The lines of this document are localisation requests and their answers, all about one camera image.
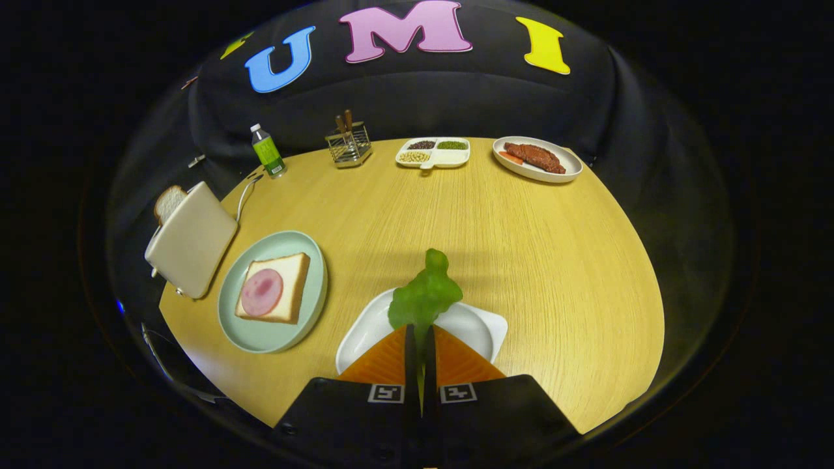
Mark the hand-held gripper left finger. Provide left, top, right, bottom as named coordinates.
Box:
left=274, top=324, right=423, bottom=469

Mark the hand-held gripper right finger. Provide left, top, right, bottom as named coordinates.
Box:
left=422, top=324, right=581, bottom=469

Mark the green lettuce leaf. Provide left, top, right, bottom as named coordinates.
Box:
left=388, top=248, right=464, bottom=411

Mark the plain white bread slice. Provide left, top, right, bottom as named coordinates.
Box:
left=154, top=185, right=188, bottom=226

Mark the white square plate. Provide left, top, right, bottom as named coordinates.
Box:
left=335, top=288, right=509, bottom=375

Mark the bread slice with ham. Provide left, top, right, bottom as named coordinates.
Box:
left=235, top=252, right=311, bottom=325

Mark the pale green round plate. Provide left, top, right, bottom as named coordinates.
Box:
left=217, top=230, right=328, bottom=354

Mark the pink ham slice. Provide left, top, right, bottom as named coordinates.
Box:
left=240, top=268, right=285, bottom=318

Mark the white divided bean dish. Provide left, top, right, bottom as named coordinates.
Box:
left=395, top=137, right=471, bottom=171

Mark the white oval plate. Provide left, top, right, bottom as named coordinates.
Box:
left=492, top=136, right=584, bottom=184

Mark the brown steak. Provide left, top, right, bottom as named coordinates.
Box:
left=503, top=142, right=568, bottom=175

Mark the white toaster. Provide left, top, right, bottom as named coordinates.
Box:
left=145, top=181, right=239, bottom=300

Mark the green label drink bottle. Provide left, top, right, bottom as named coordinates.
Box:
left=250, top=124, right=287, bottom=180

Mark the black backdrop cloth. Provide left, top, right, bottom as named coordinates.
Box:
left=108, top=0, right=737, bottom=365

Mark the metal wire utensil holder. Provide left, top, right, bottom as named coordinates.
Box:
left=325, top=121, right=373, bottom=169

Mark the white toaster cable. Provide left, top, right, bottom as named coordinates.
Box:
left=236, top=173, right=265, bottom=223

